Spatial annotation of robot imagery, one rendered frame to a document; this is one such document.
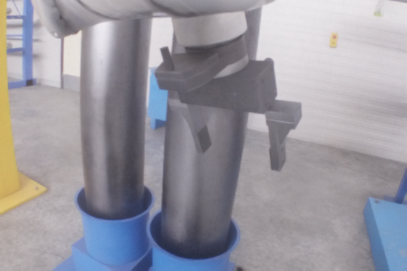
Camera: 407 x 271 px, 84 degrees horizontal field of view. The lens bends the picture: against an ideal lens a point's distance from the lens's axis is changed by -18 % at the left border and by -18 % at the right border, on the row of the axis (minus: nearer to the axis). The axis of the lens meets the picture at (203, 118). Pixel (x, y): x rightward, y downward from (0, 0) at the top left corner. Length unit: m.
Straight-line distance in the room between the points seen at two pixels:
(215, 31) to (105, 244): 0.85
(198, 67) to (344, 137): 2.94
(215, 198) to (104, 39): 0.51
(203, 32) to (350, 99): 2.84
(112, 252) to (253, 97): 0.82
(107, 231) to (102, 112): 0.41
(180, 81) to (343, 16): 2.86
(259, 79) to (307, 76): 2.73
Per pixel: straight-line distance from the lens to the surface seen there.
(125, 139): 0.81
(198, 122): 0.43
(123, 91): 0.77
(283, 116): 0.33
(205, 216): 0.73
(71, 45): 4.69
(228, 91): 0.33
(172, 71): 0.27
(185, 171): 0.67
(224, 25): 0.30
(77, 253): 1.17
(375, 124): 3.19
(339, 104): 3.08
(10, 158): 1.73
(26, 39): 5.21
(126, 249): 1.02
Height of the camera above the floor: 0.93
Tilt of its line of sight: 16 degrees down
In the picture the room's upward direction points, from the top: 6 degrees clockwise
